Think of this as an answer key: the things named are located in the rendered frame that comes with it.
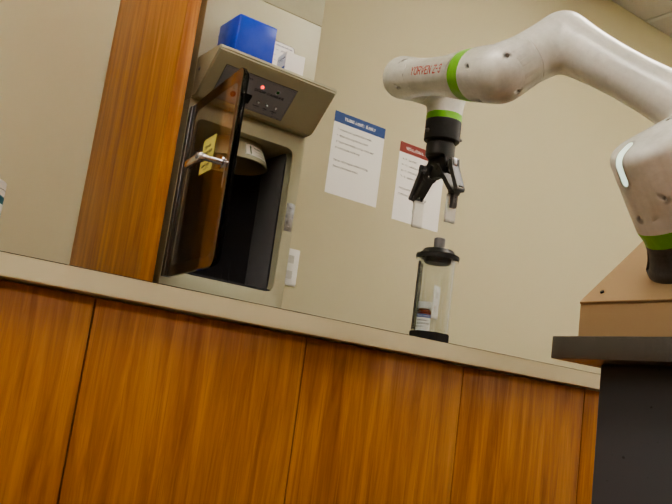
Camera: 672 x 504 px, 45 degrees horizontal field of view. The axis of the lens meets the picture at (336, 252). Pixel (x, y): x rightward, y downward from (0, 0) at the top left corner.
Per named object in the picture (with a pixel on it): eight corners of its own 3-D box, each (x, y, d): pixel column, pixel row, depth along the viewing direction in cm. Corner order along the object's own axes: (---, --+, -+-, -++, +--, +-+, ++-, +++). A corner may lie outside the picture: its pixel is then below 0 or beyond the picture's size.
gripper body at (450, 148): (463, 144, 209) (459, 179, 207) (442, 150, 216) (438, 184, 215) (439, 136, 205) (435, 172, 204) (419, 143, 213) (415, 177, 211)
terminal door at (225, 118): (167, 278, 179) (197, 105, 186) (216, 266, 153) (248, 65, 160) (164, 277, 179) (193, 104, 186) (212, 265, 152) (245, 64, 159)
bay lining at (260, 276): (132, 274, 202) (156, 138, 208) (224, 293, 216) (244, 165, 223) (173, 268, 182) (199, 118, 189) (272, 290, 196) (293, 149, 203)
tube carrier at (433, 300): (397, 336, 203) (407, 252, 207) (429, 343, 209) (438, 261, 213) (427, 337, 194) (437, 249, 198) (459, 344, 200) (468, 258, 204)
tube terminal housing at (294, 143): (113, 302, 199) (166, 10, 213) (230, 324, 217) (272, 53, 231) (154, 299, 179) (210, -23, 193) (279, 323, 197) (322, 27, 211)
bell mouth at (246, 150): (184, 161, 206) (188, 140, 207) (245, 179, 216) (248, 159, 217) (217, 148, 192) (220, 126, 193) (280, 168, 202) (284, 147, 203)
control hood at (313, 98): (189, 97, 187) (196, 56, 189) (306, 138, 205) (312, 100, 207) (212, 85, 178) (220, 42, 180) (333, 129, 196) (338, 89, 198)
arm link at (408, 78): (484, 107, 182) (497, 57, 181) (441, 93, 178) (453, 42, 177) (408, 105, 215) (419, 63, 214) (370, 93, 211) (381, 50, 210)
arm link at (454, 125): (416, 120, 213) (437, 112, 205) (451, 132, 219) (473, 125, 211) (413, 142, 212) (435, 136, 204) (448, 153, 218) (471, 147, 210)
